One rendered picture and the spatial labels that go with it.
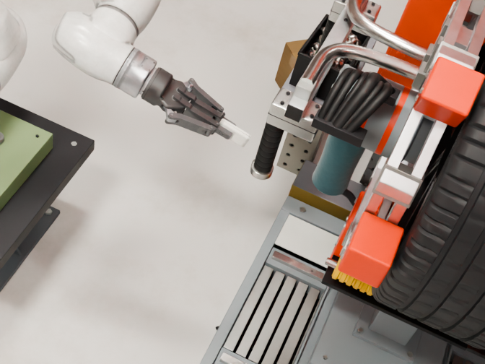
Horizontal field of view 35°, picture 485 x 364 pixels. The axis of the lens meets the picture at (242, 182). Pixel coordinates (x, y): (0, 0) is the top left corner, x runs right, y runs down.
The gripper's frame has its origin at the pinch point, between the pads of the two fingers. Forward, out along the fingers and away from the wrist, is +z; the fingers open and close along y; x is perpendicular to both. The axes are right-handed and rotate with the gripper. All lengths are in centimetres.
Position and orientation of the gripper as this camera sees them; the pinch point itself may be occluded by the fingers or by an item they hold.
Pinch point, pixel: (232, 132)
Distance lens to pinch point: 161.5
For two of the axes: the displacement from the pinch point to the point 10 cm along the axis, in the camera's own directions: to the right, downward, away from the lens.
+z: 8.5, 5.1, 1.3
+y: 3.2, -7.0, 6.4
